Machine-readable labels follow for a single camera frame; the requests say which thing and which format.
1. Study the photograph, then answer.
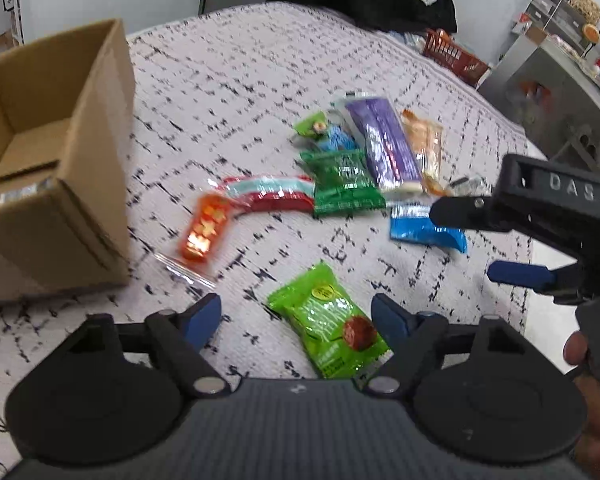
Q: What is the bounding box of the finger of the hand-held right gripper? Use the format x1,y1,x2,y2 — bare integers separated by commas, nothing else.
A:
428,195,496,231
486,260,581,296

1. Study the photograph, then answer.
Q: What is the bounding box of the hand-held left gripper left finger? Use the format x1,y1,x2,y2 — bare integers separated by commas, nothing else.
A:
70,293,231,397

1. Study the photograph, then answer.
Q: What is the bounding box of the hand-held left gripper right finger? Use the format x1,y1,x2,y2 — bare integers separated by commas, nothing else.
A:
364,294,536,397

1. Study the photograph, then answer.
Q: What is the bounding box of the light green snack packet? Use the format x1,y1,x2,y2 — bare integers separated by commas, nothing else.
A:
266,260,388,380

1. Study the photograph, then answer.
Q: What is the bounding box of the small blue snack packet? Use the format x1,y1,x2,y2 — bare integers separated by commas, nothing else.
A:
320,122,361,153

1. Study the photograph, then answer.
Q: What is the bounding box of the green cookie packet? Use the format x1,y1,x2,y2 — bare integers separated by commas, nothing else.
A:
292,111,333,148

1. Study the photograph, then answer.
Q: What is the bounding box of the brown cardboard box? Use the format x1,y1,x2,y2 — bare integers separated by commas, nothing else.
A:
0,19,137,308

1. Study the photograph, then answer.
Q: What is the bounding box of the person's right hand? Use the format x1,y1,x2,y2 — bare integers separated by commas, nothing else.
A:
562,296,600,478

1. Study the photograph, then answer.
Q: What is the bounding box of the clear plastic wrapper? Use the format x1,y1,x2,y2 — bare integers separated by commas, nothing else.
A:
450,176,492,196

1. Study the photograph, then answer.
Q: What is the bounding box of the blue silver-ended snack packet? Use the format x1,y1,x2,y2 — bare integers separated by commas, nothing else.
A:
389,201,468,256

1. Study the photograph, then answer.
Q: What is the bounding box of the orange snack packet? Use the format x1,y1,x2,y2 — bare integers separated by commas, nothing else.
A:
401,109,451,196

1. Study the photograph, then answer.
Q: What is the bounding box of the orange-red snack packet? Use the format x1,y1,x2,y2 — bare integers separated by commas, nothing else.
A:
155,192,236,286

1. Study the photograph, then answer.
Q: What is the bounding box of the purple snack packet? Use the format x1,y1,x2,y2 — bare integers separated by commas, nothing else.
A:
344,96,425,196

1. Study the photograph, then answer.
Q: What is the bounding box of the dark green snack packet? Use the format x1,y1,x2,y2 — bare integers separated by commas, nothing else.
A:
300,149,387,218

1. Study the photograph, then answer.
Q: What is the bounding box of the grey metal cabinet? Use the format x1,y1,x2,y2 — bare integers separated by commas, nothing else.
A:
480,35,600,161

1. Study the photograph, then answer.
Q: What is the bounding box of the red and teal snack packet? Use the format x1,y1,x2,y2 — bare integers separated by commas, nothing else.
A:
220,174,316,216

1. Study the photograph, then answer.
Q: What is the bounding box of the orange plastic basket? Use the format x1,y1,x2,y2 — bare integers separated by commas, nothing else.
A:
422,28,491,86

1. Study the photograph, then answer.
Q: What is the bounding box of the grey drawer unit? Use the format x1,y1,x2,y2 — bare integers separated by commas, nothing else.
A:
522,0,588,43

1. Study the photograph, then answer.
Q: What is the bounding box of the white black-patterned blanket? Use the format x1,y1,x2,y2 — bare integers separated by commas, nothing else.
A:
0,1,546,476

